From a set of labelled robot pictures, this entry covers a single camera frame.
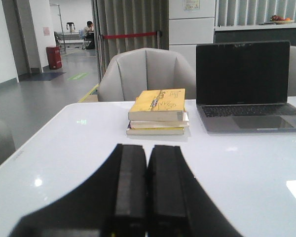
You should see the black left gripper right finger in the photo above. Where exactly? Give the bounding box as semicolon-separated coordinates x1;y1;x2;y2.
148;145;240;237

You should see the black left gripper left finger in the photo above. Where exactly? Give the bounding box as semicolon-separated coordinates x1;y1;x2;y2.
10;144;147;237

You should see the bottom yellow book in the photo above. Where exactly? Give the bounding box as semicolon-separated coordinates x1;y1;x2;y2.
126;126;185;135

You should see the yellow book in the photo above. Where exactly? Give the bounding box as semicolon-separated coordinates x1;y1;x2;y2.
128;88;185;121
126;126;185;135

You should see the middle white book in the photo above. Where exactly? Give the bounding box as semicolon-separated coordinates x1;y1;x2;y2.
128;112;189;129

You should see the top yellow book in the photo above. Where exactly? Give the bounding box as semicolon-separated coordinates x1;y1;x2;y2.
128;88;185;121

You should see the grey left armchair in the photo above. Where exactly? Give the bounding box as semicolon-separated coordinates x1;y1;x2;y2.
98;48;196;102

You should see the black laptop computer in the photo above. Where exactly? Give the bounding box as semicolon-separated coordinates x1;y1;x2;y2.
196;40;296;133

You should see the red trash bin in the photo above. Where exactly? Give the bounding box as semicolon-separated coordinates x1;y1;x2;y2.
46;46;62;70

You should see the red barrier belt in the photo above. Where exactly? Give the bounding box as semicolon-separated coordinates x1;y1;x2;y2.
102;31;158;40

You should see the seated person in background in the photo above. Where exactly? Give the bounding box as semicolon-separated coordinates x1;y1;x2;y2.
83;21;95;49

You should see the white cabinet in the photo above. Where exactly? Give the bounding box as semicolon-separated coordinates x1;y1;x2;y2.
169;0;216;69

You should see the fruit bowl on counter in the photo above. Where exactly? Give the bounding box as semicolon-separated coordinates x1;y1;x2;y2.
270;15;295;24

